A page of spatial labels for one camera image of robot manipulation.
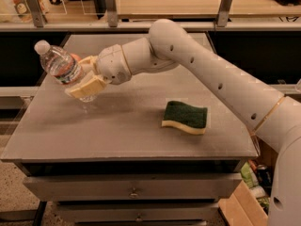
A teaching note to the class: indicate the right metal bracket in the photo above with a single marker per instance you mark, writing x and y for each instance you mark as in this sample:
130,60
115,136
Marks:
223,13

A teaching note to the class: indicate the lower grey drawer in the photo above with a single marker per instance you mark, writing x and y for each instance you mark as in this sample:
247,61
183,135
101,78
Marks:
137,212

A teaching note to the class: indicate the red apple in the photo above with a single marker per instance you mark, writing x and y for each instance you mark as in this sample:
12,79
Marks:
76,57

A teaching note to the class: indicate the green and yellow sponge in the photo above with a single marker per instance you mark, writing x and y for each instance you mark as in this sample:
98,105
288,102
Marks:
187,118

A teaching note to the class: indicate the cardboard box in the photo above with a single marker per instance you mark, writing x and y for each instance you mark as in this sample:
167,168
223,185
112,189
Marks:
241,208

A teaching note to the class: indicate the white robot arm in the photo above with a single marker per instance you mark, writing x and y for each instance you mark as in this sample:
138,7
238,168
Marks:
272,116

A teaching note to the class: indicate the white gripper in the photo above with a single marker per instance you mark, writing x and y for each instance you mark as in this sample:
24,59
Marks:
110,64

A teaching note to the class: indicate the left metal bracket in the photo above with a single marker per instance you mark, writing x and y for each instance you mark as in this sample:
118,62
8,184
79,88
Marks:
36,12

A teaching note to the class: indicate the green chip bag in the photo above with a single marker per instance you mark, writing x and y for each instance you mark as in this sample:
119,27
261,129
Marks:
264,203

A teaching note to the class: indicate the green snack bag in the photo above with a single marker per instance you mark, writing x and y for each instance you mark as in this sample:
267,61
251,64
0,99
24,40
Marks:
249,176

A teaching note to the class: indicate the orange white packaged bag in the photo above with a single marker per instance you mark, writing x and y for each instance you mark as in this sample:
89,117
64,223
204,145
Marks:
14,11

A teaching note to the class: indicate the grey drawer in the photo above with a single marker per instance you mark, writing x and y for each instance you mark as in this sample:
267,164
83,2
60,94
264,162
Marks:
133,187
137,212

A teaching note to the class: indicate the clear plastic water bottle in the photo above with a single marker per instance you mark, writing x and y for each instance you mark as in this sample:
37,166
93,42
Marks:
60,64

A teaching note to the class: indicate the upper grey drawer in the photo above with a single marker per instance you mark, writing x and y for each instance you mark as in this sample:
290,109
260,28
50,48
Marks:
133,187

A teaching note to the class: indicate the black drink can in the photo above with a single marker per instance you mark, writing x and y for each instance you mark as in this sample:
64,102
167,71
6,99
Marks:
264,175

